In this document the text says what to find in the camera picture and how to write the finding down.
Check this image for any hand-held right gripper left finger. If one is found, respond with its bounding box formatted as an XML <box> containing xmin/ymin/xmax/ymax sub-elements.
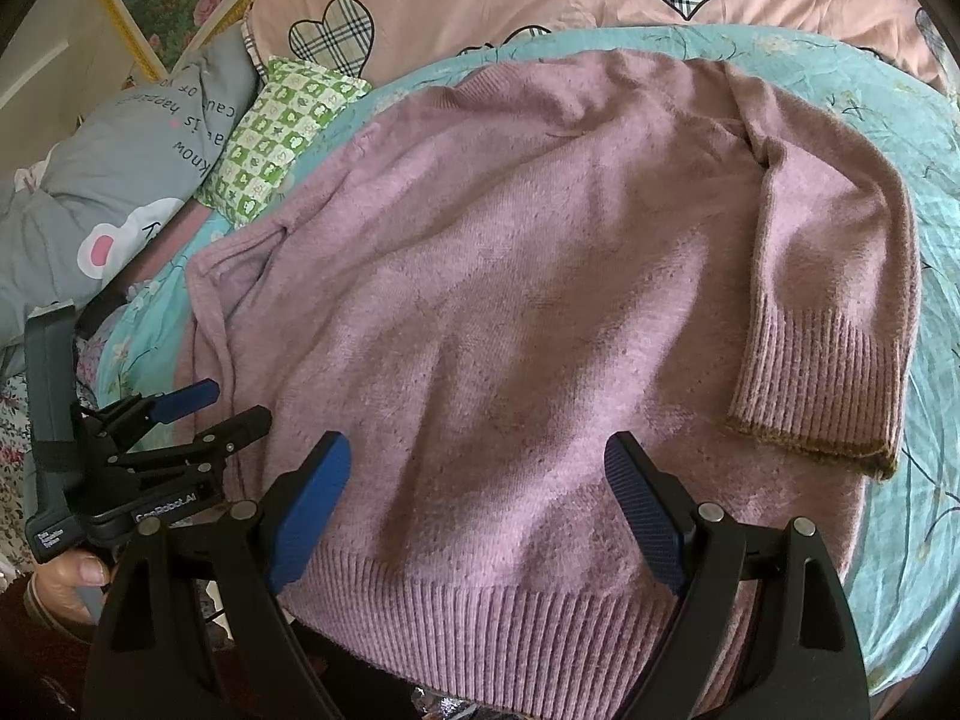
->
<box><xmin>81</xmin><ymin>431</ymin><xmax>352</xmax><ymax>720</ymax></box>

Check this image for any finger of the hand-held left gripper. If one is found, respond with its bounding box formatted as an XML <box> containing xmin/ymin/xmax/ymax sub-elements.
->
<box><xmin>107</xmin><ymin>405</ymin><xmax>272</xmax><ymax>482</ymax></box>
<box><xmin>73</xmin><ymin>380</ymin><xmax>221</xmax><ymax>436</ymax></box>

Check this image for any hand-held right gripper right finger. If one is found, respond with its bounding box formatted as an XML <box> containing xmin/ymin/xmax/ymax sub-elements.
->
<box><xmin>604</xmin><ymin>431</ymin><xmax>871</xmax><ymax>720</ymax></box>

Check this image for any pink knitted sweater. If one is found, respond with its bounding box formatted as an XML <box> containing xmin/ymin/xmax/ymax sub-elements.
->
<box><xmin>174</xmin><ymin>49</ymin><xmax>922</xmax><ymax>713</ymax></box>

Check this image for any person's left forearm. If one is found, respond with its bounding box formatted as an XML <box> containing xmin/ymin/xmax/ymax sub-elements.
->
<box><xmin>0</xmin><ymin>574</ymin><xmax>106</xmax><ymax>698</ymax></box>

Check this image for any person's left hand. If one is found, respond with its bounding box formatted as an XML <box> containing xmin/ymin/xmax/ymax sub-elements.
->
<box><xmin>26</xmin><ymin>551</ymin><xmax>113</xmax><ymax>635</ymax></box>

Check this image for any grey printed pillow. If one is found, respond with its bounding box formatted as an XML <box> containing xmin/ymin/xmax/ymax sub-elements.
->
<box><xmin>0</xmin><ymin>34</ymin><xmax>260</xmax><ymax>350</ymax></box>

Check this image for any green checked pillow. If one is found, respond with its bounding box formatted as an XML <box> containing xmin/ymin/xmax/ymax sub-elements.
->
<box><xmin>195</xmin><ymin>56</ymin><xmax>370</xmax><ymax>230</ymax></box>

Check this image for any teal floral bedsheet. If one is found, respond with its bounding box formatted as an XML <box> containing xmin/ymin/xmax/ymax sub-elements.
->
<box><xmin>94</xmin><ymin>24</ymin><xmax>960</xmax><ymax>650</ymax></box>

